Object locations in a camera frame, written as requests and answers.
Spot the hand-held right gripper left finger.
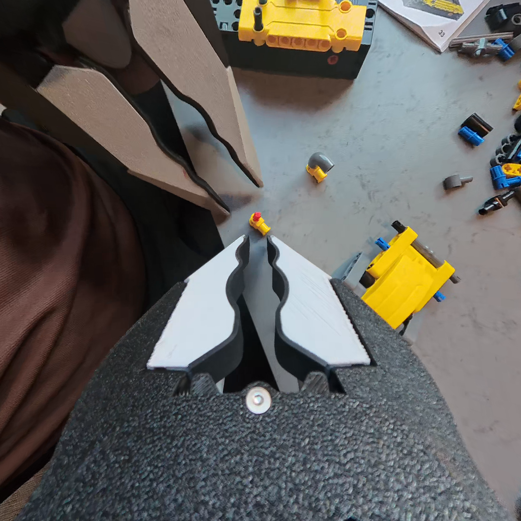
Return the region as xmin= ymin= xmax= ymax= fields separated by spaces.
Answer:
xmin=147 ymin=236 xmax=249 ymax=373

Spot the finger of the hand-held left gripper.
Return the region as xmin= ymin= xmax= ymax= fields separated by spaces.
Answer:
xmin=129 ymin=0 xmax=263 ymax=188
xmin=37 ymin=65 xmax=231 ymax=216

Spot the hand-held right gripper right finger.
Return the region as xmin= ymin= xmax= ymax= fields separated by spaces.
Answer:
xmin=269 ymin=236 xmax=372 ymax=371

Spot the yellow curved brick assembly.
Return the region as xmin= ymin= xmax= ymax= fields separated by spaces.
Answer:
xmin=332 ymin=220 xmax=460 ymax=334

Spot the yellow and black brick assembly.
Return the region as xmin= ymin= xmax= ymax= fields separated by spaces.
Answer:
xmin=210 ymin=0 xmax=379 ymax=80

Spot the pile of small brick parts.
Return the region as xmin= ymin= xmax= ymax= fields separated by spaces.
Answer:
xmin=450 ymin=4 xmax=521 ymax=216

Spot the grey desk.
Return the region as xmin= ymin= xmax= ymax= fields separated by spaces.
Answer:
xmin=163 ymin=0 xmax=521 ymax=505

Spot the person in brown shirt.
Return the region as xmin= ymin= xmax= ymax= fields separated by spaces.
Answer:
xmin=0 ymin=122 xmax=151 ymax=489

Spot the black and blue pin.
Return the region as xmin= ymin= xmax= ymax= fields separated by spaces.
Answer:
xmin=458 ymin=114 xmax=494 ymax=147

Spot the instruction booklet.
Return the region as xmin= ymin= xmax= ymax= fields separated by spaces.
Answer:
xmin=379 ymin=0 xmax=497 ymax=53

